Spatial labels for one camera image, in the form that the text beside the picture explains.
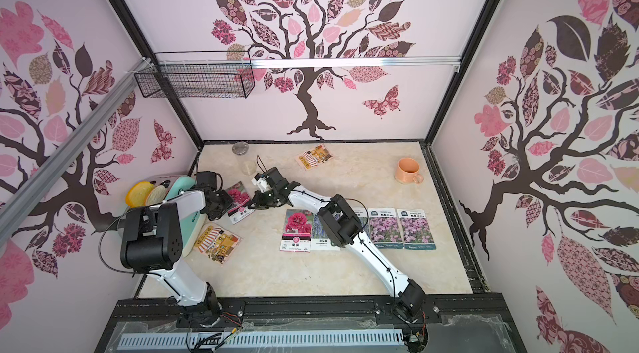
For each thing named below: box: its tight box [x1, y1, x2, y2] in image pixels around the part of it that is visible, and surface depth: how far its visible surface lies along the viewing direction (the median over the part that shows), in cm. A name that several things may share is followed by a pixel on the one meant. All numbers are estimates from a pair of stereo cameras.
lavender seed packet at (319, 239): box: [310, 212, 342, 251], surface depth 90 cm
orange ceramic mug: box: [394, 156, 424, 185], surface depth 103 cm
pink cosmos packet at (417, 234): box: [396, 208, 437, 251], surface depth 92 cm
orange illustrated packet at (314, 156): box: [294, 144, 336, 171], surface depth 116 cm
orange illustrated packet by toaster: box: [193, 224, 243, 267], surface depth 89 cm
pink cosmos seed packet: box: [367, 208, 405, 250], surface depth 94 cm
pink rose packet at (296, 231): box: [279, 208, 314, 254], surface depth 92 cm
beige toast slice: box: [145, 184, 169, 207], surface depth 82 cm
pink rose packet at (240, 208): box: [225, 180, 256, 225], surface depth 100 cm
